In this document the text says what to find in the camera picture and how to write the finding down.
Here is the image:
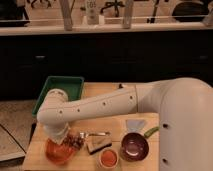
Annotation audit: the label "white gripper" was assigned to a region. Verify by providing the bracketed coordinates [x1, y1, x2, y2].
[49, 123, 69, 144]

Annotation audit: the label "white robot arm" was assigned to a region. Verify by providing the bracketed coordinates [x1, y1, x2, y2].
[37, 78, 213, 171]

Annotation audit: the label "dark purple bowl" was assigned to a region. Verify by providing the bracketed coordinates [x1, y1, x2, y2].
[120, 132, 149, 162]

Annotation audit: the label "dark grape bunch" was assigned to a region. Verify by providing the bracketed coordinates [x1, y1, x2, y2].
[63, 134, 84, 150]

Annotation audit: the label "red bowl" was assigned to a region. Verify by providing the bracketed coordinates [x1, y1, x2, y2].
[45, 139, 76, 165]

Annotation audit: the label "white cup orange contents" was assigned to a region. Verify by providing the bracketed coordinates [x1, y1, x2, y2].
[98, 148, 118, 169]

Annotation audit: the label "green vegetable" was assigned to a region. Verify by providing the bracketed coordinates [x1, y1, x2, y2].
[144, 126, 159, 138]

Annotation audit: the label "metal spoon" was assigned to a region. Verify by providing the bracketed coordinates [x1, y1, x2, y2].
[79, 132, 110, 139]

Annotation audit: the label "green plastic tray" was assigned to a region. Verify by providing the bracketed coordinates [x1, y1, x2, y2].
[32, 76, 84, 116]

